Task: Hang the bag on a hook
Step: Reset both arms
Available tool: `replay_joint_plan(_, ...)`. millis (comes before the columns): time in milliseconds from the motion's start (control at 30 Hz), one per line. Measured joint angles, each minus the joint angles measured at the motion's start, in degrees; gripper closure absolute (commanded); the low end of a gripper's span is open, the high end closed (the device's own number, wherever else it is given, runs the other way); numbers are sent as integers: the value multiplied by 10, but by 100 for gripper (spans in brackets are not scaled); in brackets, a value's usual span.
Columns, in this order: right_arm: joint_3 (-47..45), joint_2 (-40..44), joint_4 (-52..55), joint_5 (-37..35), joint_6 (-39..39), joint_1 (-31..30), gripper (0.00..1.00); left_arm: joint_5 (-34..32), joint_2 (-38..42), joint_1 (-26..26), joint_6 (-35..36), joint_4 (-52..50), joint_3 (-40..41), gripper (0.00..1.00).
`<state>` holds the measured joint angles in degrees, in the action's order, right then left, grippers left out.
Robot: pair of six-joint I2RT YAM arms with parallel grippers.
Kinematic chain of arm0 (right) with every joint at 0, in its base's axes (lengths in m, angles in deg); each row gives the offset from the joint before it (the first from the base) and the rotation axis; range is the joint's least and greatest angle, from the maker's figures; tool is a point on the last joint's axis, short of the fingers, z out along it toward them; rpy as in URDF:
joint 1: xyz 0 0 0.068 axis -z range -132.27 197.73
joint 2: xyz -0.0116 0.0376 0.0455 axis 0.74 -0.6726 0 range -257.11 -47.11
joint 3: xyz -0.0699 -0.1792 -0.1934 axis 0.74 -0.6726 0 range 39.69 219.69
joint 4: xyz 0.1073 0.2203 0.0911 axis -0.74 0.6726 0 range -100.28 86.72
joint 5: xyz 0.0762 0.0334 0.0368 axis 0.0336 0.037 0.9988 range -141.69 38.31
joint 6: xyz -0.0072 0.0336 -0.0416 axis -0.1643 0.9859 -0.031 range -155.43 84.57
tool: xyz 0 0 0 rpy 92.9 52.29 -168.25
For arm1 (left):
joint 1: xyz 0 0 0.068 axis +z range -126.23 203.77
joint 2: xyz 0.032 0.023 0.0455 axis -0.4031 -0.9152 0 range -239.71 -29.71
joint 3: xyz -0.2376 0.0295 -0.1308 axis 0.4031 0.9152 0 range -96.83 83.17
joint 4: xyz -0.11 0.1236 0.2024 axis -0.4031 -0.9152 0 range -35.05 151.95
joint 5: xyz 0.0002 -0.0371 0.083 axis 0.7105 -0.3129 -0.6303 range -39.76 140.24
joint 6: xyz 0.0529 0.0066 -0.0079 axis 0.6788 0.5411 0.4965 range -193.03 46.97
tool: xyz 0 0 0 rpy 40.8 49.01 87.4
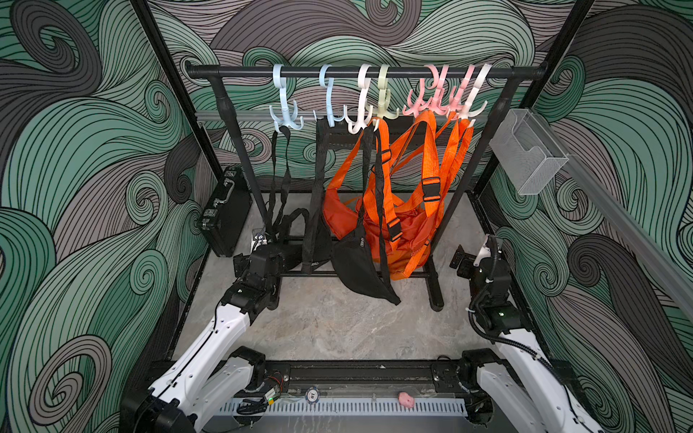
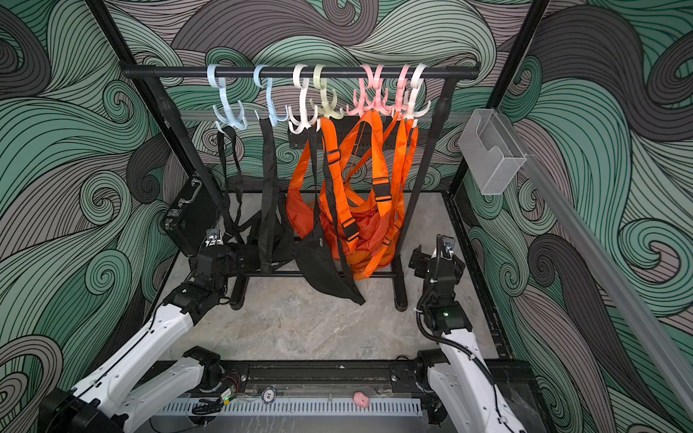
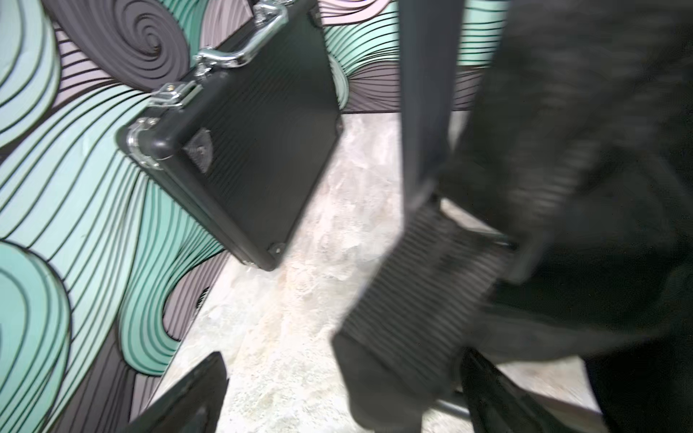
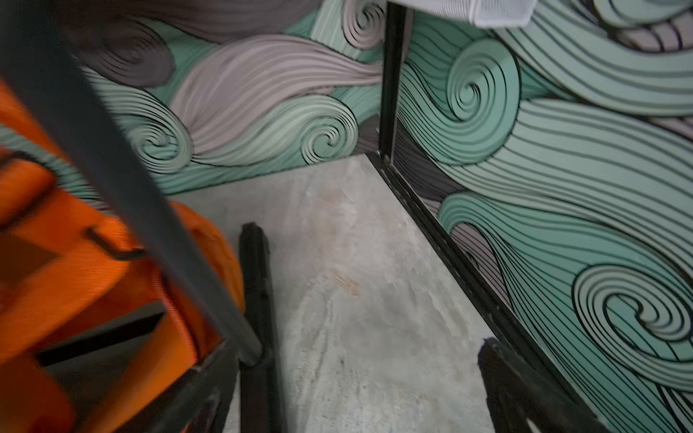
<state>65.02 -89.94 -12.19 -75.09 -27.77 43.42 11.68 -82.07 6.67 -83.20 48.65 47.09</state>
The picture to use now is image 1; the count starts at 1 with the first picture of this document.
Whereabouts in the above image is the orange backpack bag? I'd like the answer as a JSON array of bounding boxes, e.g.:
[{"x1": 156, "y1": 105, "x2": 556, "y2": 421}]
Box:
[{"x1": 364, "y1": 111, "x2": 474, "y2": 280}]

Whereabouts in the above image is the black clothes rack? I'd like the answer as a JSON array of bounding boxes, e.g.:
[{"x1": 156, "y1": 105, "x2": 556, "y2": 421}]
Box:
[{"x1": 184, "y1": 61, "x2": 550, "y2": 312}]

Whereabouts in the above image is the light blue hook leftmost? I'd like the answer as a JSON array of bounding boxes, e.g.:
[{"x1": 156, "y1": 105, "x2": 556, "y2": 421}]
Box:
[{"x1": 269, "y1": 64, "x2": 304, "y2": 133}]

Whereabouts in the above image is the rust red bag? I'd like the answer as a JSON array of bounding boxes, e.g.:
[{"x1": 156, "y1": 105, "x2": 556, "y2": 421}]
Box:
[{"x1": 381, "y1": 205, "x2": 444, "y2": 281}]

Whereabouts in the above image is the white hook rightmost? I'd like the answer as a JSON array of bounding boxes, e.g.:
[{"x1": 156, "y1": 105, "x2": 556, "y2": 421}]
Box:
[{"x1": 457, "y1": 63, "x2": 493, "y2": 122}]

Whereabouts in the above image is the pale green hook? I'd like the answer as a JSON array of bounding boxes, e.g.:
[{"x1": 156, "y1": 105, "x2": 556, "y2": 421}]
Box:
[{"x1": 373, "y1": 65, "x2": 401, "y2": 131}]

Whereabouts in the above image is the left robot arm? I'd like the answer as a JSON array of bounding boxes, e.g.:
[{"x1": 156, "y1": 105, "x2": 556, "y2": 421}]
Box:
[{"x1": 118, "y1": 244, "x2": 302, "y2": 432}]

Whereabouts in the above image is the clear mesh wall bin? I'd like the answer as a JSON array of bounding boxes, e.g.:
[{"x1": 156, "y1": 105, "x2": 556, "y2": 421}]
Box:
[{"x1": 490, "y1": 108, "x2": 568, "y2": 196}]

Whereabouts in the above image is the light blue hook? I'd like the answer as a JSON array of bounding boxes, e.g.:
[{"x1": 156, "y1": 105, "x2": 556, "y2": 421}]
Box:
[
  {"x1": 319, "y1": 64, "x2": 348, "y2": 127},
  {"x1": 269, "y1": 64, "x2": 304, "y2": 133}
]

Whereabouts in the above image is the pink small object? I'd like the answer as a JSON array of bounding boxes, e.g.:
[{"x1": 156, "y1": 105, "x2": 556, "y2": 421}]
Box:
[{"x1": 398, "y1": 392, "x2": 415, "y2": 410}]

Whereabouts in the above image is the orange crossbody bag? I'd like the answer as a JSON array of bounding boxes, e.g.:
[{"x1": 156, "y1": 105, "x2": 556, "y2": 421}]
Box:
[
  {"x1": 391, "y1": 111, "x2": 437, "y2": 240},
  {"x1": 400, "y1": 115, "x2": 476, "y2": 280}
]

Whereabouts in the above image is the white slotted cable duct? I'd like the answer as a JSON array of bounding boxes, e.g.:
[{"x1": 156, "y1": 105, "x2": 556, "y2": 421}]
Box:
[{"x1": 252, "y1": 397, "x2": 468, "y2": 418}]

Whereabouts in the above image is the front poker chip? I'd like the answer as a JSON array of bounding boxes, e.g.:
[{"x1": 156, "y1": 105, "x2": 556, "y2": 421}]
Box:
[{"x1": 305, "y1": 387, "x2": 321, "y2": 404}]

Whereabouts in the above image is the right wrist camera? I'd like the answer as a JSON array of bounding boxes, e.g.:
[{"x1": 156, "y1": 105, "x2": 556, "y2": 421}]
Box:
[{"x1": 474, "y1": 235, "x2": 498, "y2": 267}]

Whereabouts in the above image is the white hook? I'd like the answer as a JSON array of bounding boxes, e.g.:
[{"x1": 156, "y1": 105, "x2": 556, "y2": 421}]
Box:
[
  {"x1": 345, "y1": 64, "x2": 374, "y2": 135},
  {"x1": 457, "y1": 63, "x2": 493, "y2": 122}
]

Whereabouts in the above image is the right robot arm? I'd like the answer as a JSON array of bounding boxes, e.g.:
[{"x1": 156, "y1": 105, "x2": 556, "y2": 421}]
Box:
[{"x1": 450, "y1": 237, "x2": 603, "y2": 432}]

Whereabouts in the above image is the black hard case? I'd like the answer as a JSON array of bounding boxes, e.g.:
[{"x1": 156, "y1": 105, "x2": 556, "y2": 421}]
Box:
[{"x1": 200, "y1": 167, "x2": 253, "y2": 257}]

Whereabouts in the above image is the pink hook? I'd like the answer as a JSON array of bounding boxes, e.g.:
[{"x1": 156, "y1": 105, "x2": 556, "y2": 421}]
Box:
[
  {"x1": 402, "y1": 78, "x2": 427, "y2": 118},
  {"x1": 425, "y1": 64, "x2": 449, "y2": 117},
  {"x1": 447, "y1": 65, "x2": 475, "y2": 119}
]

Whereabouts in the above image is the black bag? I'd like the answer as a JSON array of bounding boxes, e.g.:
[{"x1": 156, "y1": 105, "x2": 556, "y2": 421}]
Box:
[
  {"x1": 323, "y1": 127, "x2": 401, "y2": 306},
  {"x1": 262, "y1": 115, "x2": 334, "y2": 274}
]

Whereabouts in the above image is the white hook left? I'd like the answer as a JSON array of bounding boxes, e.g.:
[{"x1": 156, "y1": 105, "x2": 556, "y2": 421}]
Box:
[{"x1": 345, "y1": 64, "x2": 374, "y2": 135}]

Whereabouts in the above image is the aluminium wall rail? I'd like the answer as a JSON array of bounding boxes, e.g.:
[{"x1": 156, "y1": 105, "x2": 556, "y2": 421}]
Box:
[{"x1": 540, "y1": 117, "x2": 692, "y2": 315}]

